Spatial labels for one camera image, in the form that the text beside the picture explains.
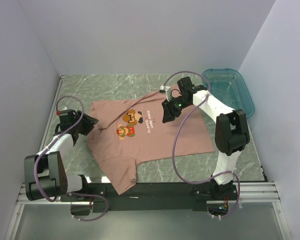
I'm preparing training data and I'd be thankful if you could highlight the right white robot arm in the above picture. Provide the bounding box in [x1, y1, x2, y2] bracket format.
[159, 76, 250, 200]

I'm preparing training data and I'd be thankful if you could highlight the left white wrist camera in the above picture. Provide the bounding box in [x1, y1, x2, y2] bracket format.
[56, 107, 73, 117]

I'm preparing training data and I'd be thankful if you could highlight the aluminium frame rail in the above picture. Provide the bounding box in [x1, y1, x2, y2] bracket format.
[16, 182, 281, 205]

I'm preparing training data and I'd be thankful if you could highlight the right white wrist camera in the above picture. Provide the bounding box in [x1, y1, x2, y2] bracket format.
[158, 85, 174, 102]

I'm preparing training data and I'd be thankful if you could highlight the pink printed t shirt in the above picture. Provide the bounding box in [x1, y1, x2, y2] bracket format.
[87, 91, 215, 195]

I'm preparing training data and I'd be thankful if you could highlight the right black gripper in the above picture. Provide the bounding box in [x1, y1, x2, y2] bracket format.
[161, 96, 191, 124]

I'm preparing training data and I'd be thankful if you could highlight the teal plastic basin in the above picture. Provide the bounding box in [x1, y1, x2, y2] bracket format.
[202, 68, 255, 118]

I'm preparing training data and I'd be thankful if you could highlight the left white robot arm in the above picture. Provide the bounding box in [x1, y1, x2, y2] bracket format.
[24, 109, 99, 201]

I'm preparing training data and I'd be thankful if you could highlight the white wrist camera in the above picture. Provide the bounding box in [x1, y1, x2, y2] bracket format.
[158, 85, 174, 102]
[56, 107, 73, 117]

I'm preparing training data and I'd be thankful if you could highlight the black base beam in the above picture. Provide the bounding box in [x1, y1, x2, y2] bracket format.
[60, 181, 240, 213]

